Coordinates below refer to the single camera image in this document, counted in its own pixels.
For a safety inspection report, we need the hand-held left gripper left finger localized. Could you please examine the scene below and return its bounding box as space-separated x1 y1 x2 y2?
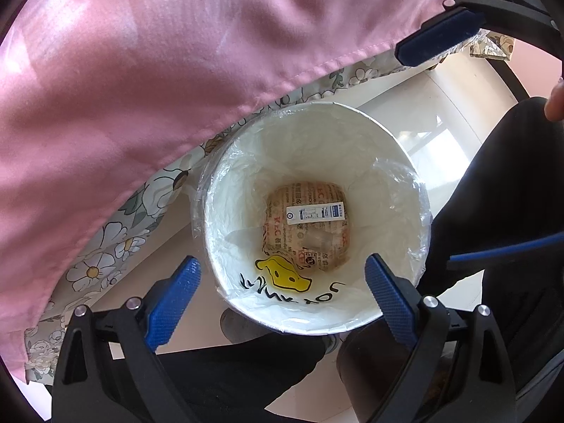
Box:
52 256 203 423

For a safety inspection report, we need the pink floral blanket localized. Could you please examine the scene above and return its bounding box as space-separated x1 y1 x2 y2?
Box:
0 0 490 388

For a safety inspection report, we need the blue cable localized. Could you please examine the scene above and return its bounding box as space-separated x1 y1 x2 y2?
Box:
447 233 564 270

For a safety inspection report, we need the white round trash bin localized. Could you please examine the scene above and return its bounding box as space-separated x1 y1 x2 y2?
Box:
190 101 431 333

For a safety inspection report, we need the person's right hand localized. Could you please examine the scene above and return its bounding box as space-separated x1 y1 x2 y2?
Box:
544 77 564 122

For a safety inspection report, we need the white floral bed sheet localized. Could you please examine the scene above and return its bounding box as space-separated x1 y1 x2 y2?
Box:
24 31 514 384

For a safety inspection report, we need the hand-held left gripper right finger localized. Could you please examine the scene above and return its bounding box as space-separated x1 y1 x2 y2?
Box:
365 253 518 423

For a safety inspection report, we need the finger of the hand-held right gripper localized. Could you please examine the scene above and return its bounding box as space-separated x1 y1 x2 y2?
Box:
395 0 564 67

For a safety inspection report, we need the white lined trash bin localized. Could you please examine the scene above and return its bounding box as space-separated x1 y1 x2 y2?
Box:
190 101 435 336

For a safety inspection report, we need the white and blue small box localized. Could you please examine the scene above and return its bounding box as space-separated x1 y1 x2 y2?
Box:
286 203 347 222

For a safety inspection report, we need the printed brown paper bag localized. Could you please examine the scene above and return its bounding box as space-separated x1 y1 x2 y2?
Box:
263 180 351 269

